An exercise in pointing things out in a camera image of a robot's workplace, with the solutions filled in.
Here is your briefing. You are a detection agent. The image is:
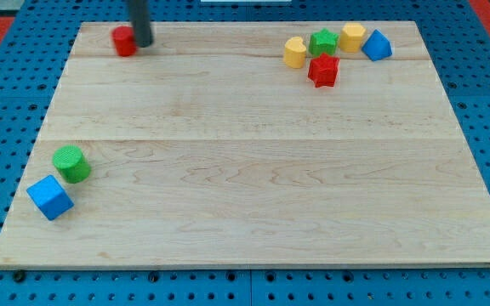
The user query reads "green cylinder block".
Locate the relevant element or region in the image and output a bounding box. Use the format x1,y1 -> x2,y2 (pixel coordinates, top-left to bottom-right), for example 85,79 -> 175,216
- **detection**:
52,145 -> 91,184

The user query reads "yellow hexagon block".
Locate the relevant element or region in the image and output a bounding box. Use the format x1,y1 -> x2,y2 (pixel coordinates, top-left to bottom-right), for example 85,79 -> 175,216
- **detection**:
339,22 -> 367,53

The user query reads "blue cube block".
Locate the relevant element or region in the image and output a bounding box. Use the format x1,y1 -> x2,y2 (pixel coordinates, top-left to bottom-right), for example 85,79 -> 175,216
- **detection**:
26,175 -> 74,221

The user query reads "yellow heart block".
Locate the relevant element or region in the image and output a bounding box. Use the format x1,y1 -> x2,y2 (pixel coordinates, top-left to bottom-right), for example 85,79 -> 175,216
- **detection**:
283,37 -> 306,69

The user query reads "red star block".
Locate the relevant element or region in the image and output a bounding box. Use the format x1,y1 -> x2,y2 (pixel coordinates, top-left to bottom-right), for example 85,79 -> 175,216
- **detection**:
308,53 -> 340,88

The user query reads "blue triangle block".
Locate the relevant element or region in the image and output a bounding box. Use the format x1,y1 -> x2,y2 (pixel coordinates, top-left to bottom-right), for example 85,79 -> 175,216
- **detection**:
362,29 -> 393,61

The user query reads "light wooden board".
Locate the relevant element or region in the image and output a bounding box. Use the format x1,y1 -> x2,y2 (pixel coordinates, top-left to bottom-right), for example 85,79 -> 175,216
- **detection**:
0,21 -> 490,270

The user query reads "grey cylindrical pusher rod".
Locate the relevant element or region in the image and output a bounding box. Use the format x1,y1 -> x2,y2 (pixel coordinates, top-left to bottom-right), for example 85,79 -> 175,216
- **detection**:
126,0 -> 154,48

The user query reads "green star block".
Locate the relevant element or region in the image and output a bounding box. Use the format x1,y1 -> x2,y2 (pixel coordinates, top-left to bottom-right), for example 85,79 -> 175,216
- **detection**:
309,28 -> 339,58

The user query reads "red cylinder block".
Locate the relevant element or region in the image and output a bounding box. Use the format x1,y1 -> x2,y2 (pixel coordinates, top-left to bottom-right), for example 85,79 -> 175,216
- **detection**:
111,25 -> 138,57

